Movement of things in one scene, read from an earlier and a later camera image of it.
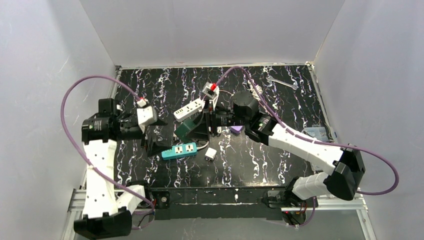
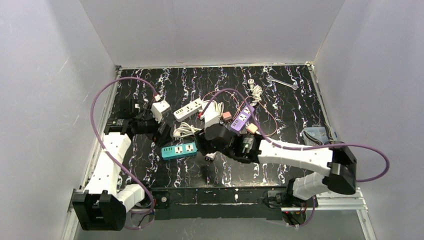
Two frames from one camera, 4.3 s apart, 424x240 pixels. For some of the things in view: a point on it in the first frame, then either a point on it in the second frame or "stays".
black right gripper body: (208, 120) -> (202, 144)
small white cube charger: (210, 154) stays
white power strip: (195, 106) stays
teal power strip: (180, 151) stays
